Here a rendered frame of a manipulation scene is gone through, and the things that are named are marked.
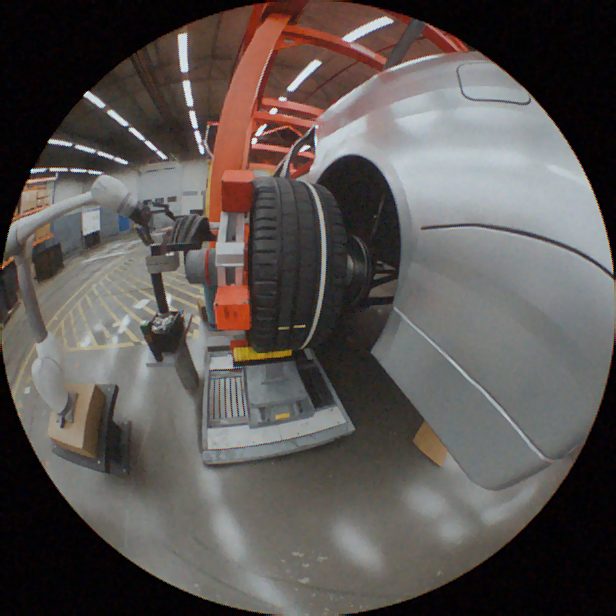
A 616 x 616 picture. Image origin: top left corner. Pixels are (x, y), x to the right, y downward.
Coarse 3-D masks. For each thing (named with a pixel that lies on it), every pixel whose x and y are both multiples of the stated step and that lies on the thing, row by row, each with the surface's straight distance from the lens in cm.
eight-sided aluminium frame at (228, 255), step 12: (228, 216) 51; (240, 216) 49; (240, 228) 46; (240, 240) 44; (216, 252) 44; (228, 252) 42; (240, 252) 42; (216, 264) 43; (228, 264) 43; (240, 264) 43; (240, 276) 44; (228, 336) 58; (240, 336) 60
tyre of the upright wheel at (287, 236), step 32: (256, 192) 49; (288, 192) 50; (320, 192) 57; (256, 224) 42; (288, 224) 42; (320, 224) 45; (256, 256) 39; (288, 256) 40; (320, 256) 42; (256, 288) 40; (288, 288) 40; (256, 320) 43; (288, 320) 44; (320, 320) 48; (256, 352) 61
